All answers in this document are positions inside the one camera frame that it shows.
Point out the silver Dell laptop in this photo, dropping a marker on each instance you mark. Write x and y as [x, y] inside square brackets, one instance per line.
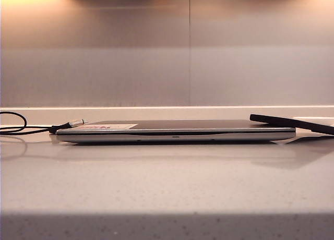
[174, 137]

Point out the white sticker on laptop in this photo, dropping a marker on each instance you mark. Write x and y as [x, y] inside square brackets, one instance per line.
[114, 126]

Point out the small white dish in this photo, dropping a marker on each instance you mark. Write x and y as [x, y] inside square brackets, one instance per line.
[313, 119]

